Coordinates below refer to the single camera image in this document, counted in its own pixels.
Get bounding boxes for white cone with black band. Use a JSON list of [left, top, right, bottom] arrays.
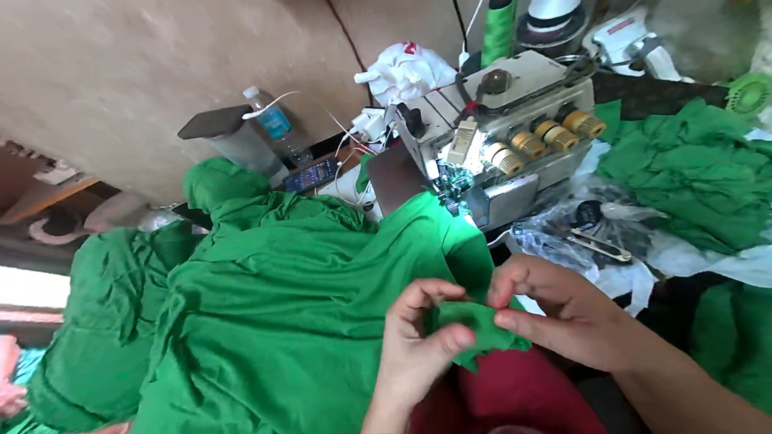
[[516, 0, 589, 49]]

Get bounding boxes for black round object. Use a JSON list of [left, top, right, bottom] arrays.
[[575, 201, 603, 229]]

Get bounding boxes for person's right forearm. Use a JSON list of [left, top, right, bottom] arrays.
[[612, 325, 772, 434]]

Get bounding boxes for smartphone with dark screen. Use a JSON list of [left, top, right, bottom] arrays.
[[283, 157, 339, 194]]

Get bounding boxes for clear bottle with blue label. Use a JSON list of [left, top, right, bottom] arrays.
[[242, 86, 314, 168]]

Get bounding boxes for clear container with dark lid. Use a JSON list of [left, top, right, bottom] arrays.
[[177, 105, 290, 189]]

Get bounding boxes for overlock sewing machine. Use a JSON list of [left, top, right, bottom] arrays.
[[366, 51, 606, 233]]

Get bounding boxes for small green fabric piece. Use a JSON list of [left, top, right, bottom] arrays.
[[426, 298, 533, 374]]

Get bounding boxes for light green fan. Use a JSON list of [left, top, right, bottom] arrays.
[[725, 72, 772, 117]]

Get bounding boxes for rolled green cloth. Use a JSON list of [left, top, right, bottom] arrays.
[[182, 157, 272, 215]]

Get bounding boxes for green cloth bundle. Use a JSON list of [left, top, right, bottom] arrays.
[[27, 219, 203, 434]]

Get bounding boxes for white plastic device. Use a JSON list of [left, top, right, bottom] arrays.
[[583, 7, 694, 83]]

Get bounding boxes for dark green cloth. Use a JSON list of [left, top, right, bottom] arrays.
[[689, 281, 772, 416]]

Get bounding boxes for large green cloth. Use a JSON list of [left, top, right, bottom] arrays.
[[129, 190, 497, 434]]

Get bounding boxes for person's legs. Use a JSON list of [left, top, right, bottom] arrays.
[[410, 346, 608, 434]]

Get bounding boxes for white cable with plug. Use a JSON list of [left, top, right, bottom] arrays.
[[458, 0, 485, 72]]

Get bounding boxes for green thread cone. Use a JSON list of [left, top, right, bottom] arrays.
[[480, 0, 517, 69]]

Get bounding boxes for clear plastic bag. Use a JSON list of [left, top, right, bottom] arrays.
[[509, 174, 670, 317]]

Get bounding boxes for black wall cable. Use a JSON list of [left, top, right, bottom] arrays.
[[326, 0, 376, 108]]

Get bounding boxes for white power adapter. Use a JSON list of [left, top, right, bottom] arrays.
[[350, 106, 394, 143]]

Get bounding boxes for person's left hand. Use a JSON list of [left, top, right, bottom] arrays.
[[375, 278, 477, 409]]

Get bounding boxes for pile of green fabric pieces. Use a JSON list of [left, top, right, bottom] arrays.
[[593, 98, 772, 255]]

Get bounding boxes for metal thread snips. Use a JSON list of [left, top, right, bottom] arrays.
[[567, 228, 633, 263]]

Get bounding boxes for person's left forearm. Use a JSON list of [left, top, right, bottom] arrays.
[[361, 389, 417, 434]]

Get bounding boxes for person's right hand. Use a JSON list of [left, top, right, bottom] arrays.
[[487, 252, 649, 373]]

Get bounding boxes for wooden shelf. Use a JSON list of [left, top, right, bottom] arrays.
[[0, 175, 100, 226]]

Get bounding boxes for white plastic bag, red print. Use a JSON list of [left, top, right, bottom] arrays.
[[354, 41, 459, 108]]

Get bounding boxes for white charging cable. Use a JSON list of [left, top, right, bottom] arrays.
[[242, 91, 390, 207]]

